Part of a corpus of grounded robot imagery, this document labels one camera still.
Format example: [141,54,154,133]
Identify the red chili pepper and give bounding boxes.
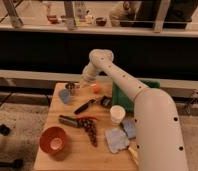
[75,116,99,121]

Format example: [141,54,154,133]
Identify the purple grape bunch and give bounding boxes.
[80,118,97,147]

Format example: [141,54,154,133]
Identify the black handled peeler tool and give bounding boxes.
[74,96,112,115]

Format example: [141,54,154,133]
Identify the orange bowl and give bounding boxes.
[39,126,67,155]

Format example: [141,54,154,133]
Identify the large blue sponge cloth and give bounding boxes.
[105,128,130,154]

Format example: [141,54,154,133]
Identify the green plastic tray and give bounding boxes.
[112,80,160,113]

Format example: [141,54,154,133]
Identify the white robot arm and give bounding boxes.
[82,49,189,171]

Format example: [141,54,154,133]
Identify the small blue sponge cloth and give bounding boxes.
[122,119,136,139]

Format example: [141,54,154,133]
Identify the white cup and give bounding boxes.
[110,105,126,124]

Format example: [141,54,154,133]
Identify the orange ball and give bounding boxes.
[91,83,101,93]

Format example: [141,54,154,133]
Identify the light blue small cup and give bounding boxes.
[59,89,70,104]

